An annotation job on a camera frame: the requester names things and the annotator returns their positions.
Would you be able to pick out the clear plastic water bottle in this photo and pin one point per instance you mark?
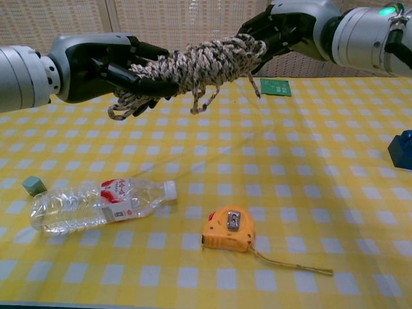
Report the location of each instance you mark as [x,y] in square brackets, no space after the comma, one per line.
[80,206]

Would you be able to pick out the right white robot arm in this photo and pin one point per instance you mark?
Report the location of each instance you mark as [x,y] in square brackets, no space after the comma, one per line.
[360,35]

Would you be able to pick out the yellow white checkered tablecloth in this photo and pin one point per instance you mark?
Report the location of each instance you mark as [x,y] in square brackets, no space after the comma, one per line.
[289,193]

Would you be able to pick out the blue toy building brick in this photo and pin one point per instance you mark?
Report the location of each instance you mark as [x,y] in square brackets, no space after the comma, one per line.
[402,151]

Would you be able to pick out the woven bamboo folding screen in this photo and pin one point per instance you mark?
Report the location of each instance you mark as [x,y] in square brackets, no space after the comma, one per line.
[161,16]

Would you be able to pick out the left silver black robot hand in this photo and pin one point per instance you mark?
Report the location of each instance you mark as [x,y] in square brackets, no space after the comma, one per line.
[83,64]

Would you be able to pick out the small green cube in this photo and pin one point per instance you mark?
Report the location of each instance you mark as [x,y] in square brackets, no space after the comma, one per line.
[33,186]

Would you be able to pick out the green printed card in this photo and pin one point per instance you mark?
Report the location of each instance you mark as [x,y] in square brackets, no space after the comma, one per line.
[275,87]

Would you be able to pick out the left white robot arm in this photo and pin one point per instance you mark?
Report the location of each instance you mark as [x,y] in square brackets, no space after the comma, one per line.
[22,77]

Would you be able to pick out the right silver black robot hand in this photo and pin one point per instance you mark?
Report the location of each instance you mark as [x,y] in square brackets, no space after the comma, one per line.
[302,22]

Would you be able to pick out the yellow tape measure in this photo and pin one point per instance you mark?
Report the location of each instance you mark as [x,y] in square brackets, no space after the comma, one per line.
[228,238]

